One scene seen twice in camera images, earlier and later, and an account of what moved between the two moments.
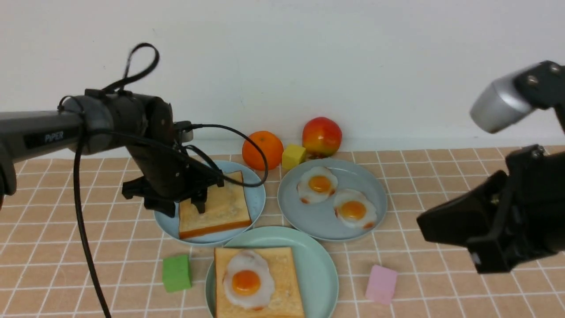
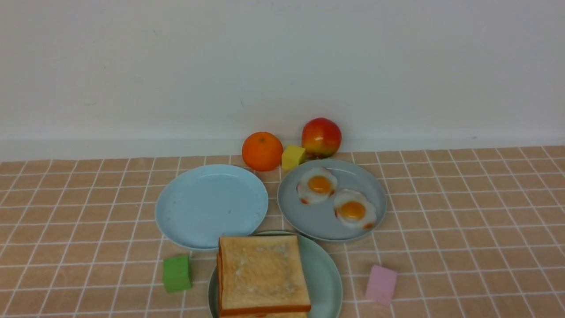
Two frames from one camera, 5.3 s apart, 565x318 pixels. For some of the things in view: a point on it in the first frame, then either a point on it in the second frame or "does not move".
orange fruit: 271,144 does not move
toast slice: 226,207 -> 261,274
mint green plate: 319,277 does not move
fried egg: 317,185 does not move
